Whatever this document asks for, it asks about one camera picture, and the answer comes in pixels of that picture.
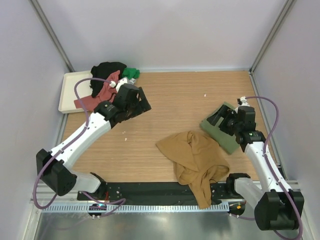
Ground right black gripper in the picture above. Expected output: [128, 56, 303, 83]
[206, 104, 242, 137]

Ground olive green printed tank top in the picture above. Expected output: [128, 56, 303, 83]
[199, 102, 240, 155]

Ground tan brown tank top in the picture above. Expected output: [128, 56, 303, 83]
[155, 131, 230, 209]

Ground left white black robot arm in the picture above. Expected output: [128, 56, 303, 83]
[36, 83, 152, 200]

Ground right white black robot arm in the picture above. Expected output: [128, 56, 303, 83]
[207, 104, 305, 232]

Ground bright green tank top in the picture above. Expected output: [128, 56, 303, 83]
[122, 67, 140, 80]

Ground dusty pink tank top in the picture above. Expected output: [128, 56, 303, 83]
[81, 70, 120, 112]

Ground black tank top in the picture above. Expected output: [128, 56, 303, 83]
[90, 62, 127, 98]

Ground white plastic tray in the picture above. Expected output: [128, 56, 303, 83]
[58, 70, 92, 114]

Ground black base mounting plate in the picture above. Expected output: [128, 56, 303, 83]
[76, 181, 247, 206]

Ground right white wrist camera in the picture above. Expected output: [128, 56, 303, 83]
[237, 96, 250, 107]

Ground slotted white cable duct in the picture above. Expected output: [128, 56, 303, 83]
[43, 202, 229, 214]

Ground aluminium front rail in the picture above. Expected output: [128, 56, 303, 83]
[29, 180, 305, 204]

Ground right aluminium frame post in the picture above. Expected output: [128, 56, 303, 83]
[249, 0, 296, 75]

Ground aluminium frame post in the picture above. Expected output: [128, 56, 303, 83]
[29, 0, 75, 73]
[249, 0, 296, 75]

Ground left aluminium frame post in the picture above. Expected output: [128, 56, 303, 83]
[29, 0, 75, 73]

